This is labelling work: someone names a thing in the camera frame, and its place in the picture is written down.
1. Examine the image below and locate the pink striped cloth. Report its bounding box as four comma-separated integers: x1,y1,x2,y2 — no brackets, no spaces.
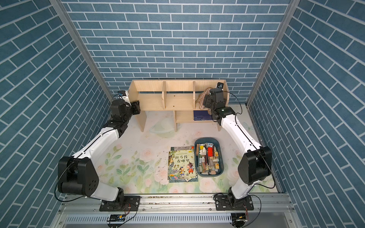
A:
196,87,212,110

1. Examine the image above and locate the light wooden bookshelf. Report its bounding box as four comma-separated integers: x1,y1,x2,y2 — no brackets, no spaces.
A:
128,79,229,132

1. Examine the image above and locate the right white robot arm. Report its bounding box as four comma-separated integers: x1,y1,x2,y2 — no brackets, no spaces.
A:
203,88,272,200

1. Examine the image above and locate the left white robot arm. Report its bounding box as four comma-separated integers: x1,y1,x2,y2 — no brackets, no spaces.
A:
55,97,141,202

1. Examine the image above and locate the top blue book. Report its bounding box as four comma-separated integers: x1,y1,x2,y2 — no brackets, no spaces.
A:
193,110,212,121

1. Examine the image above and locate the red block in tray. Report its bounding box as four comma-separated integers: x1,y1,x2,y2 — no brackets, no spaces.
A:
207,147,214,157

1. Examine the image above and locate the teal tray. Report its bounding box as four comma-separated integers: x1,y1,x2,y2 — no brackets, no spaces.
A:
194,138,224,177

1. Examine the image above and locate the colourful children's picture book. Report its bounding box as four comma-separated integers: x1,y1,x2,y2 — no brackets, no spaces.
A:
168,146,198,183

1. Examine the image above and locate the left green circuit board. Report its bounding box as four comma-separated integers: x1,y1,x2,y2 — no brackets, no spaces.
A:
107,214,126,223

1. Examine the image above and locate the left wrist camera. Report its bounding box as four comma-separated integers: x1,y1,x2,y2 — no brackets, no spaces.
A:
117,90,131,105

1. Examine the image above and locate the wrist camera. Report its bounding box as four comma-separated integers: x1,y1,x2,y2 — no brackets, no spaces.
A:
216,82,224,90
117,90,131,105

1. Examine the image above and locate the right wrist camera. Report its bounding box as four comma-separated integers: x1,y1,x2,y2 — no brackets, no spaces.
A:
216,82,224,90

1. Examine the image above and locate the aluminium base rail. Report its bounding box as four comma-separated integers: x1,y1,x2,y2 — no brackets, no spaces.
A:
51,193,301,228

